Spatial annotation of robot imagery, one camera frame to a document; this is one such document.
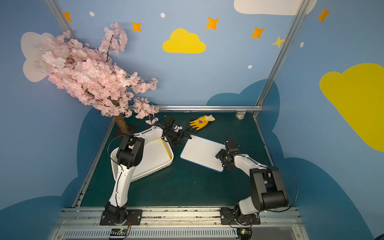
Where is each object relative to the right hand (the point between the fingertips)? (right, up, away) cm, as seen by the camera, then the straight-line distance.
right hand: (221, 158), depth 95 cm
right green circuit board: (+7, -33, -22) cm, 40 cm away
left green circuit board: (-56, -32, -22) cm, 68 cm away
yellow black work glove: (-14, +24, +19) cm, 33 cm away
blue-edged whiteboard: (-12, +3, +7) cm, 14 cm away
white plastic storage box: (-39, +17, -24) cm, 49 cm away
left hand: (-20, +12, +5) cm, 24 cm away
